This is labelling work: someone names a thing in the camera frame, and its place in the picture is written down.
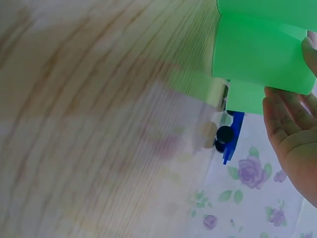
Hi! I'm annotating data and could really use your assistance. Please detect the shiny silver cylinder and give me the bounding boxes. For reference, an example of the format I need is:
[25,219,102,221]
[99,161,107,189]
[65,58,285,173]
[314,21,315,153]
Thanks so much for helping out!
[199,78,230,112]

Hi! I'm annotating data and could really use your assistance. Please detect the person's right hand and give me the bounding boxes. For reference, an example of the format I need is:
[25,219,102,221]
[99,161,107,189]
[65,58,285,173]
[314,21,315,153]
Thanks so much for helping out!
[262,36,317,208]

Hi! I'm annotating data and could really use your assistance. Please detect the blue plastic piece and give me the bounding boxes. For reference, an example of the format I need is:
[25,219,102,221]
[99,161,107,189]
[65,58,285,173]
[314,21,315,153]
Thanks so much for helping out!
[221,112,245,166]

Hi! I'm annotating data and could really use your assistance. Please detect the green paper sheet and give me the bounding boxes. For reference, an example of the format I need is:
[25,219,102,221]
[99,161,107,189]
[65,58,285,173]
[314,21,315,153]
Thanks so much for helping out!
[211,0,317,115]

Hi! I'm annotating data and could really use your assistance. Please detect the black round knob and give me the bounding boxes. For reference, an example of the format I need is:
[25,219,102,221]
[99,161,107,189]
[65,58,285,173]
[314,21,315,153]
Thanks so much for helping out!
[216,125,235,142]
[214,140,226,153]

